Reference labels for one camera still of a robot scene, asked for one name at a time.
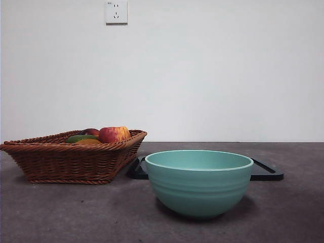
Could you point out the brown-yellow kiwi fruit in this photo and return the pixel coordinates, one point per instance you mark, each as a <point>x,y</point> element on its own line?
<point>87,142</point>

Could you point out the teal ribbed bowl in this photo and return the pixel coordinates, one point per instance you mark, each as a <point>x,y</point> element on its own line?
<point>200,192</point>

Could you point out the red and yellow apple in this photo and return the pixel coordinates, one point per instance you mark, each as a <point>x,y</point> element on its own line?
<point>112,134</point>

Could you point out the dark red round fruit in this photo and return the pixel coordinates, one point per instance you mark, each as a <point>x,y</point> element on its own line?
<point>90,132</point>

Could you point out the green oval fruit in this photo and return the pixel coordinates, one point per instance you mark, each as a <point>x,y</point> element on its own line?
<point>81,138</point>

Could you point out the brown wicker basket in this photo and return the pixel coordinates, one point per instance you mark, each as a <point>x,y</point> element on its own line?
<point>68,164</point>

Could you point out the dark teal rectangular tray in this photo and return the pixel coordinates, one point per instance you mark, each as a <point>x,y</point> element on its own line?
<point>265,174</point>

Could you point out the white wall socket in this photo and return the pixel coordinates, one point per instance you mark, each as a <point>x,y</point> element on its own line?
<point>116,15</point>

